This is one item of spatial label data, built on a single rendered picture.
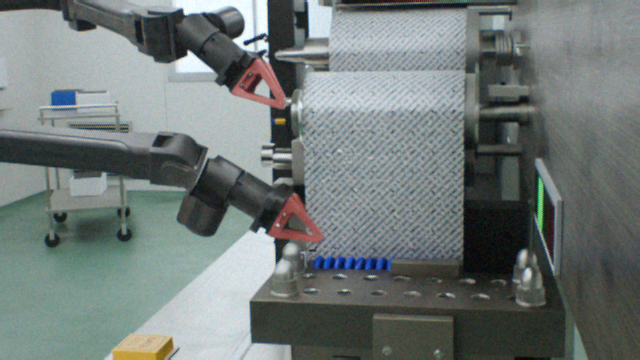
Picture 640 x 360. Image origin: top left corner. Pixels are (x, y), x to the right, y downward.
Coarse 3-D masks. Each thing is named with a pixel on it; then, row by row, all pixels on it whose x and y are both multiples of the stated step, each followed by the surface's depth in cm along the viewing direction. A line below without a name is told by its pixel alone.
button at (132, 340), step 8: (128, 336) 126; (136, 336) 125; (144, 336) 125; (152, 336) 125; (160, 336) 125; (168, 336) 125; (120, 344) 122; (128, 344) 122; (136, 344) 122; (144, 344) 122; (152, 344) 122; (160, 344) 122; (168, 344) 123; (112, 352) 120; (120, 352) 120; (128, 352) 120; (136, 352) 119; (144, 352) 119; (152, 352) 119; (160, 352) 120; (168, 352) 123
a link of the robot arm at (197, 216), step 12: (204, 156) 126; (168, 168) 121; (180, 168) 121; (192, 168) 122; (168, 180) 122; (180, 180) 122; (192, 180) 122; (192, 192) 127; (180, 204) 127; (192, 204) 127; (204, 204) 126; (228, 204) 129; (180, 216) 128; (192, 216) 128; (204, 216) 127; (216, 216) 127; (192, 228) 128; (204, 228) 128; (216, 228) 130
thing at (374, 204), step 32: (320, 160) 123; (352, 160) 122; (384, 160) 121; (416, 160) 120; (448, 160) 119; (320, 192) 124; (352, 192) 123; (384, 192) 122; (416, 192) 121; (448, 192) 120; (320, 224) 124; (352, 224) 124; (384, 224) 123; (416, 224) 122; (448, 224) 121; (384, 256) 123; (416, 256) 122; (448, 256) 122
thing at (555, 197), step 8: (536, 160) 96; (536, 168) 94; (544, 168) 90; (544, 176) 85; (544, 184) 84; (552, 184) 80; (552, 192) 77; (552, 200) 76; (560, 200) 73; (560, 208) 73; (536, 216) 94; (560, 216) 73; (560, 224) 73; (560, 232) 73; (544, 240) 84; (560, 240) 73; (560, 248) 73; (560, 256) 74; (552, 264) 75; (560, 264) 74; (560, 272) 74
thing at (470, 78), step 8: (472, 80) 120; (472, 88) 119; (472, 96) 118; (472, 104) 118; (464, 112) 118; (472, 112) 118; (464, 120) 118; (472, 120) 118; (464, 128) 119; (472, 128) 119; (464, 136) 120; (472, 136) 119; (464, 144) 121; (472, 144) 121
